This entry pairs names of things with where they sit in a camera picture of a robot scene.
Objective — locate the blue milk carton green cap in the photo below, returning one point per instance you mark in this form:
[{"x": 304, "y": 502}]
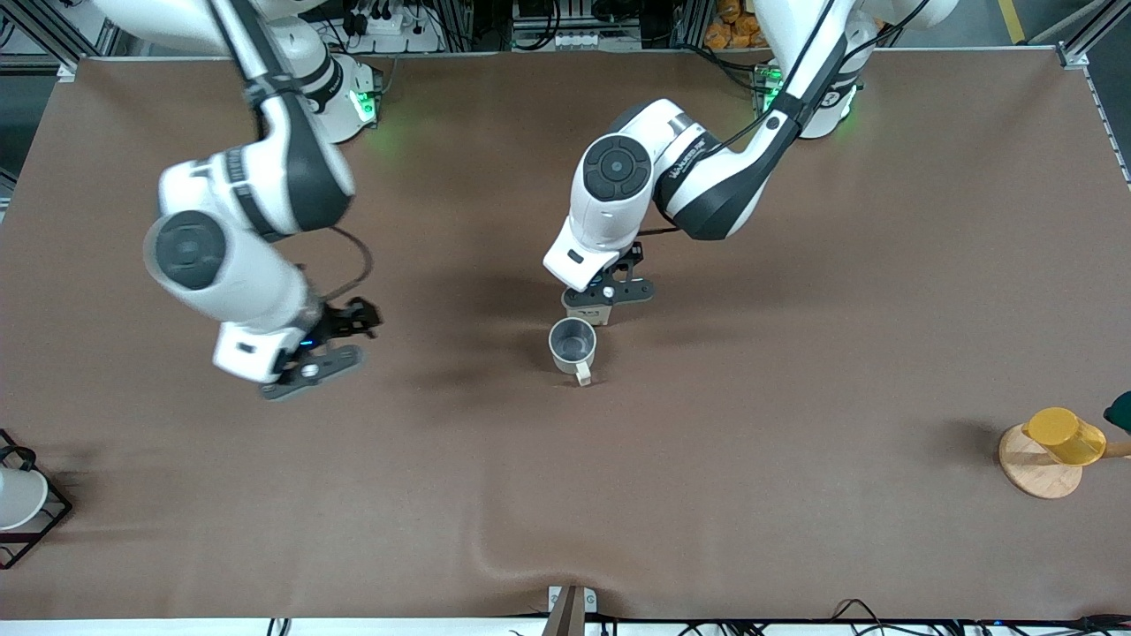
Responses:
[{"x": 590, "y": 316}]

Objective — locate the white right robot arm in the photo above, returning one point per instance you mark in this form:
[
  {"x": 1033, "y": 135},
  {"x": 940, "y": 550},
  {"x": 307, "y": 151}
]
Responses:
[{"x": 230, "y": 265}]

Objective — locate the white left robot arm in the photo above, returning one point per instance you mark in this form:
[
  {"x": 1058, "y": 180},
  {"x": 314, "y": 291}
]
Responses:
[{"x": 707, "y": 185}]

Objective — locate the wooden cup stand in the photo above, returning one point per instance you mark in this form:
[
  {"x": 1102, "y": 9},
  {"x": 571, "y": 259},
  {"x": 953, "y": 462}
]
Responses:
[{"x": 1038, "y": 473}]

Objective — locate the yellow plastic cup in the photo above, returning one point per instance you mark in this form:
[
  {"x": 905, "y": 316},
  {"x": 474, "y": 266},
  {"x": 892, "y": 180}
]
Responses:
[{"x": 1065, "y": 435}]

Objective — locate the dark green cup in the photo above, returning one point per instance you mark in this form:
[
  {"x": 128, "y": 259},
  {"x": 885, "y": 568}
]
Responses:
[{"x": 1120, "y": 411}]

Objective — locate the long white power strip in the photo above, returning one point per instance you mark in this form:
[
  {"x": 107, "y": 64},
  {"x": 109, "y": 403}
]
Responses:
[{"x": 565, "y": 41}]

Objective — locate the pile of orange snack bags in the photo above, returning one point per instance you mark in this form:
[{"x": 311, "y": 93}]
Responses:
[{"x": 733, "y": 26}]

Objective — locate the white power strip with plugs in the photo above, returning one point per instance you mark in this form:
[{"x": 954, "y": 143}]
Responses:
[{"x": 398, "y": 35}]

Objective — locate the metal table edge bracket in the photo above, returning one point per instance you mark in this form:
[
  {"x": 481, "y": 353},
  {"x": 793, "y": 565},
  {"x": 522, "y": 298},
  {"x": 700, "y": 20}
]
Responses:
[{"x": 573, "y": 614}]

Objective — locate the aluminium frame profile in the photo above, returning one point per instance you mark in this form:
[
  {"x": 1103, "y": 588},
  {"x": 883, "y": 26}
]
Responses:
[{"x": 1087, "y": 49}]

